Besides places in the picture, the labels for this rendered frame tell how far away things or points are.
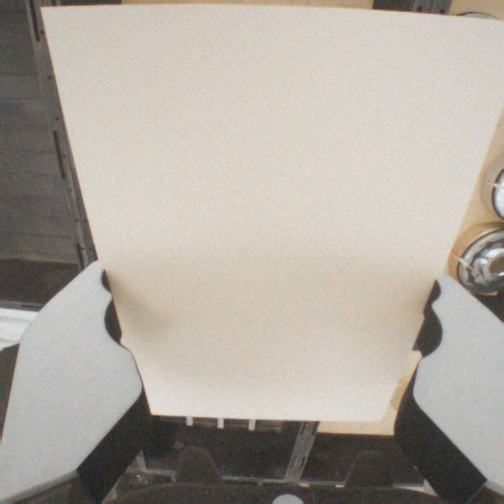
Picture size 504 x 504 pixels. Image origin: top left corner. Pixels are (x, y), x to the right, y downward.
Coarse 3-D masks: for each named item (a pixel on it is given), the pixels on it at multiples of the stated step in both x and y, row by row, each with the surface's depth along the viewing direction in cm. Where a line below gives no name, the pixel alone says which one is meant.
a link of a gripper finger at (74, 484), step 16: (0, 352) 7; (16, 352) 7; (0, 368) 6; (0, 384) 6; (0, 400) 6; (0, 416) 5; (0, 432) 5; (32, 496) 4; (48, 496) 4; (64, 496) 4; (80, 496) 5
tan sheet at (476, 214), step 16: (464, 0) 28; (480, 0) 28; (496, 0) 28; (496, 16) 28; (496, 128) 34; (496, 144) 35; (480, 176) 37; (480, 208) 39; (464, 224) 40; (480, 224) 40; (448, 272) 44; (464, 288) 45
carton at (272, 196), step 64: (64, 64) 7; (128, 64) 7; (192, 64) 7; (256, 64) 7; (320, 64) 7; (384, 64) 7; (448, 64) 7; (128, 128) 8; (192, 128) 8; (256, 128) 8; (320, 128) 8; (384, 128) 8; (448, 128) 8; (128, 192) 9; (192, 192) 9; (256, 192) 9; (320, 192) 9; (384, 192) 9; (448, 192) 9; (128, 256) 10; (192, 256) 10; (256, 256) 10; (320, 256) 10; (384, 256) 10; (448, 256) 10; (128, 320) 11; (192, 320) 11; (256, 320) 11; (320, 320) 11; (384, 320) 11; (192, 384) 13; (256, 384) 13; (320, 384) 13; (384, 384) 13
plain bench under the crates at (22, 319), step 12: (0, 312) 67; (12, 312) 67; (24, 312) 66; (36, 312) 66; (0, 324) 69; (12, 324) 68; (24, 324) 68; (0, 336) 70; (12, 336) 70; (0, 348) 73
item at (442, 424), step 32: (448, 288) 10; (448, 320) 8; (480, 320) 8; (448, 352) 7; (480, 352) 7; (416, 384) 6; (448, 384) 6; (480, 384) 6; (416, 416) 6; (448, 416) 6; (480, 416) 6; (416, 448) 6; (448, 448) 5; (480, 448) 5; (448, 480) 5; (480, 480) 5
